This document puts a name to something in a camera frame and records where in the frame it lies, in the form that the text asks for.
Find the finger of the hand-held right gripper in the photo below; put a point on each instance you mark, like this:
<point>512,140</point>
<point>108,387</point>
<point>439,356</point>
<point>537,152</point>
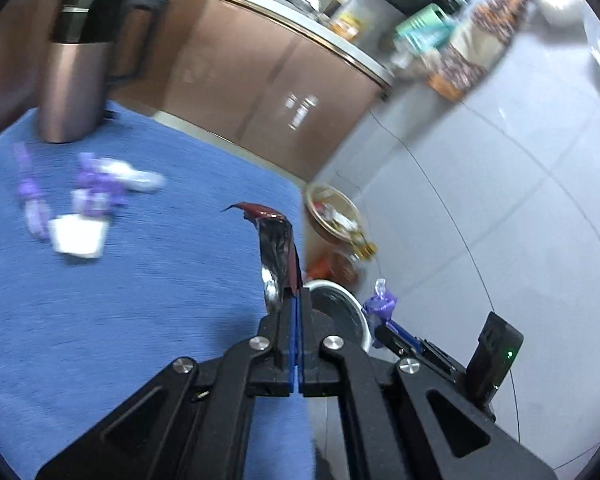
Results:
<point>405,342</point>

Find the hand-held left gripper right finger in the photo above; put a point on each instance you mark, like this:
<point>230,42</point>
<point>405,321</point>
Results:
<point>306,355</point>

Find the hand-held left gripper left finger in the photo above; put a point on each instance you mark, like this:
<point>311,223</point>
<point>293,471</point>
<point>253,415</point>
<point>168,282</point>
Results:
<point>292,350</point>

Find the small purple wrapper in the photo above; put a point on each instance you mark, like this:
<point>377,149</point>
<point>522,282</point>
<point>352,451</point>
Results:
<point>380,305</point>

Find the white round bin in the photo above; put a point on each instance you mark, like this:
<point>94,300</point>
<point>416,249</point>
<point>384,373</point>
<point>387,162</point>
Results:
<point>352,310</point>

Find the red foil wrapper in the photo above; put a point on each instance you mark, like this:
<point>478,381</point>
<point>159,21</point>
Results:
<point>275,245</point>

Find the bagged bin with rubbish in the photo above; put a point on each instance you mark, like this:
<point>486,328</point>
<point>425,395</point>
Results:
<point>335,215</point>

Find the clear plastic wrapper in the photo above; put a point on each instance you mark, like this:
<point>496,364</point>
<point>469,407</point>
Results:
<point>140,177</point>

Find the crumpled white tissue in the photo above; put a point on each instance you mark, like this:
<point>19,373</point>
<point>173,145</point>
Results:
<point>77,236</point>

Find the crumpled purple wrapper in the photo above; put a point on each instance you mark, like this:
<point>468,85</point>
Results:
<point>97,187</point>

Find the brown kitchen base cabinets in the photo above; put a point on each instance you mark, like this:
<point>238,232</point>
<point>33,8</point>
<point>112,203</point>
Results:
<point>260,90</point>

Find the long purple wrapper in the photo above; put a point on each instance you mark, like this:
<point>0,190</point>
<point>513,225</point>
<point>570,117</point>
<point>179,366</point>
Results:
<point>32,195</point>

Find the patterned hanging apron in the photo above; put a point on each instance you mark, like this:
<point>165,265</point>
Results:
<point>480,45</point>

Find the green hanging bag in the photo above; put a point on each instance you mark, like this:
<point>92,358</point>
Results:
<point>425,27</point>

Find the yellow box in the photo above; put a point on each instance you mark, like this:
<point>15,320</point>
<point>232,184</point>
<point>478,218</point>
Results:
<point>346,26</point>

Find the brown electric kettle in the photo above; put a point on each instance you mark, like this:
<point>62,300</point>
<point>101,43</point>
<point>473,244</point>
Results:
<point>75,80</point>

